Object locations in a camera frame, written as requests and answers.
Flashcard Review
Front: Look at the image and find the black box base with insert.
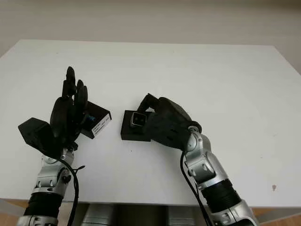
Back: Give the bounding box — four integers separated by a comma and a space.
121, 110, 152, 142

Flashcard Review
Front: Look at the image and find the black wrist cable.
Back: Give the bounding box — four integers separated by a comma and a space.
180, 150, 215, 226
58, 159, 87, 226

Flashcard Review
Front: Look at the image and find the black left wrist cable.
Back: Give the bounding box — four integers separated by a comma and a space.
58, 159, 87, 226

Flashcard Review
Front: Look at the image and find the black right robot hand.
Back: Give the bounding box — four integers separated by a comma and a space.
135, 93, 202, 132

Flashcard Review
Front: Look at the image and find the grey black robot torso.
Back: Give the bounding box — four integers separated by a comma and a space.
79, 203, 212, 226

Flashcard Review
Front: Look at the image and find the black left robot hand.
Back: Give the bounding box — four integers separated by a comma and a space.
50, 66, 89, 150

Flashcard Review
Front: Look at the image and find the black RealSense box lid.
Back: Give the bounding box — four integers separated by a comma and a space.
79, 101, 111, 139

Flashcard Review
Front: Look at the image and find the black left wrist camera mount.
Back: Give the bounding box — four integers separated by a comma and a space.
18, 117, 63, 160

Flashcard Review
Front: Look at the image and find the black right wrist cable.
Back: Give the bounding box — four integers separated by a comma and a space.
180, 150, 215, 226

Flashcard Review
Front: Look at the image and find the small silver square camera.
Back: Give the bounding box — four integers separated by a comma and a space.
131, 112, 147, 128

